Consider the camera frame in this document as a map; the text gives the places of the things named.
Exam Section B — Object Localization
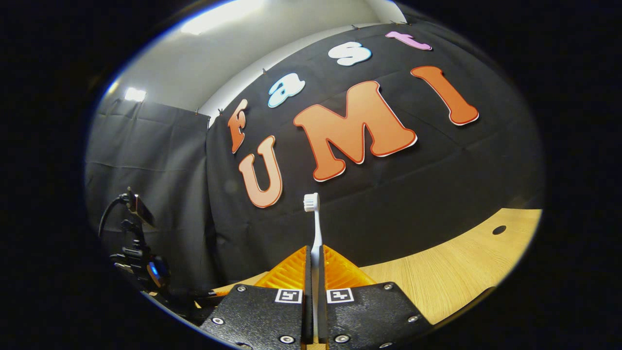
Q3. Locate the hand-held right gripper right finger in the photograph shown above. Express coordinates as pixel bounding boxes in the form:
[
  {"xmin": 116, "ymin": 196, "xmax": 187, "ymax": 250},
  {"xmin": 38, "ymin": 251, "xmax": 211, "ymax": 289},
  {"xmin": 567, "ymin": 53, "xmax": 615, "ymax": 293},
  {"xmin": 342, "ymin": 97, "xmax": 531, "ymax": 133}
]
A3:
[{"xmin": 320, "ymin": 245, "xmax": 434, "ymax": 350}]

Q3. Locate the black cable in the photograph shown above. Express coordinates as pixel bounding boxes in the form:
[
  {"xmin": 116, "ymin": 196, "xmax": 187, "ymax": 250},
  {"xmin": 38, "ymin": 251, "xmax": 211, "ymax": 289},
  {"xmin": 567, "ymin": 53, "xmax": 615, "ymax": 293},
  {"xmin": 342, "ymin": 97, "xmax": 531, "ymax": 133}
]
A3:
[{"xmin": 98, "ymin": 193, "xmax": 131, "ymax": 239}]

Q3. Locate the white toothbrush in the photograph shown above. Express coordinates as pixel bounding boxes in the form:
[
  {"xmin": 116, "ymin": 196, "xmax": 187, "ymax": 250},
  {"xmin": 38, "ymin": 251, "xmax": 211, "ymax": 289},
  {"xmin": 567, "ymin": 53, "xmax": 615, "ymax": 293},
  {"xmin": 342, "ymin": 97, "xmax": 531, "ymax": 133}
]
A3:
[{"xmin": 303, "ymin": 192, "xmax": 324, "ymax": 343}]

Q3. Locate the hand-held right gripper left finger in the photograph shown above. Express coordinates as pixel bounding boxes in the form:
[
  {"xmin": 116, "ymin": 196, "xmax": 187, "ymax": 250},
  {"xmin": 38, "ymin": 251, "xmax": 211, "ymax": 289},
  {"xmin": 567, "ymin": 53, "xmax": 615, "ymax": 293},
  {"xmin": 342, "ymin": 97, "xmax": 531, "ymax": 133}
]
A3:
[{"xmin": 199, "ymin": 245, "xmax": 314, "ymax": 350}]

